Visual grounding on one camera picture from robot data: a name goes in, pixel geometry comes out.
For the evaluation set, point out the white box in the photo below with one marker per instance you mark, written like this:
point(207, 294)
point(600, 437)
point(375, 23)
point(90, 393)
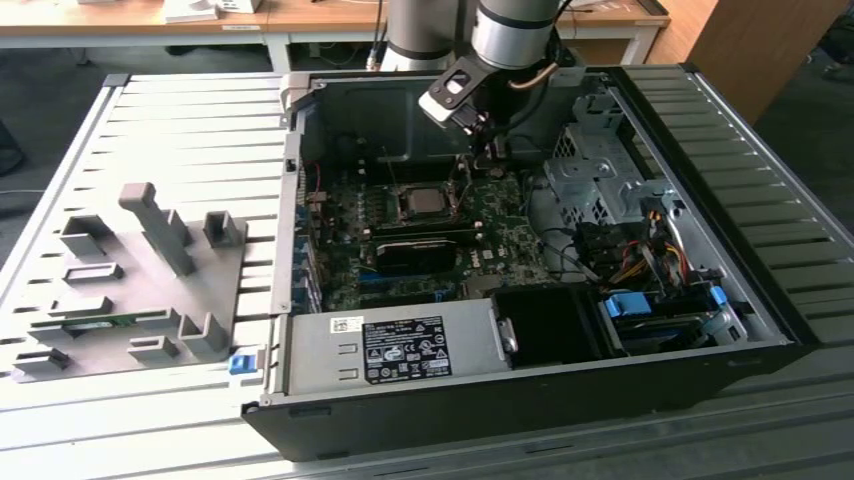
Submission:
point(194, 12)

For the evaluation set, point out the black office chair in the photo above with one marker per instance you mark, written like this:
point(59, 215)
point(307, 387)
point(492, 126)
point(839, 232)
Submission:
point(841, 45)

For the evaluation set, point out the CPU socket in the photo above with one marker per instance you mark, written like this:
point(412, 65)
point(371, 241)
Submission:
point(428, 219)

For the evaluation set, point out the silver CPU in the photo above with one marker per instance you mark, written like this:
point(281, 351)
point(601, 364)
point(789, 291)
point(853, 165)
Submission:
point(424, 201)

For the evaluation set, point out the blue disk carrier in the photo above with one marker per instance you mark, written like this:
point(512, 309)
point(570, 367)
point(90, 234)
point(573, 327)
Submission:
point(624, 305)

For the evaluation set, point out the green motherboard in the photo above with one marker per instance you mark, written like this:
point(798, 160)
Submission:
point(508, 235)

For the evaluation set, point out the blue drive bay clip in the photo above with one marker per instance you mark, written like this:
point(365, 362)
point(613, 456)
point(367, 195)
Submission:
point(718, 297)

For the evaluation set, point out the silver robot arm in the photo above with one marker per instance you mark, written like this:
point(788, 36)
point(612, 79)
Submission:
point(510, 40)

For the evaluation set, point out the square chipset heatsink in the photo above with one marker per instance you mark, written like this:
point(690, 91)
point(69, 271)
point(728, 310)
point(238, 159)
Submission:
point(484, 285)

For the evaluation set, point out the small silver side camera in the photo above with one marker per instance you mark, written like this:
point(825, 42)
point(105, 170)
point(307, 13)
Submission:
point(570, 77)

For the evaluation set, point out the wooden cabinet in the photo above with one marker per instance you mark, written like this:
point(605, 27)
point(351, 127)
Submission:
point(754, 50)

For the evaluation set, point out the black open PC case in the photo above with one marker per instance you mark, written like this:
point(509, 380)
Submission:
point(508, 415)

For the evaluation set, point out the metal drive cage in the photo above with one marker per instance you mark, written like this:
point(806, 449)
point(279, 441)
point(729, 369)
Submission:
point(588, 190)

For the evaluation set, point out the blue expansion slot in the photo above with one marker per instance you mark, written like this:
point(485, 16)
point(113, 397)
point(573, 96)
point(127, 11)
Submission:
point(370, 274)

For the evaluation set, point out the black graphics card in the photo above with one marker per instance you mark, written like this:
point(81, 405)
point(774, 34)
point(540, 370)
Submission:
point(414, 257)

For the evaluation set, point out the wooden desk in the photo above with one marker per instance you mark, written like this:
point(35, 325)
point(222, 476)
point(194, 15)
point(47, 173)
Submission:
point(134, 25)

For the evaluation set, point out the blue case latch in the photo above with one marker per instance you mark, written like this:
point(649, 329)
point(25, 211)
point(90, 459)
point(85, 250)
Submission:
point(242, 365)

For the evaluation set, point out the grey parts rack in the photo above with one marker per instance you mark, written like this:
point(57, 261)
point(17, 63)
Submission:
point(141, 295)

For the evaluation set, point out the green RAM stick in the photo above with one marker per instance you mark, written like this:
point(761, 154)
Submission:
point(94, 325)

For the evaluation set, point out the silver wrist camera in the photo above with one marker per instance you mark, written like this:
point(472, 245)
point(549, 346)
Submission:
point(454, 87)

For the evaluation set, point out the silver power supply unit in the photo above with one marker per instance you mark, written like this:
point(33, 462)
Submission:
point(321, 355)

